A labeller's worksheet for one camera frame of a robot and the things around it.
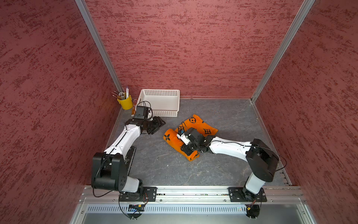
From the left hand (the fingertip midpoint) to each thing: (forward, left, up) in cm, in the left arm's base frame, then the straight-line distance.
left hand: (163, 127), depth 86 cm
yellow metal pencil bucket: (+26, +32, -7) cm, 42 cm away
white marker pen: (+31, +31, +1) cm, 43 cm away
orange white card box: (+31, +29, -12) cm, 44 cm away
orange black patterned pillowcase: (+7, -28, -13) cm, 31 cm away
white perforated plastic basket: (+37, +7, -17) cm, 41 cm away
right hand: (-11, -13, -10) cm, 19 cm away
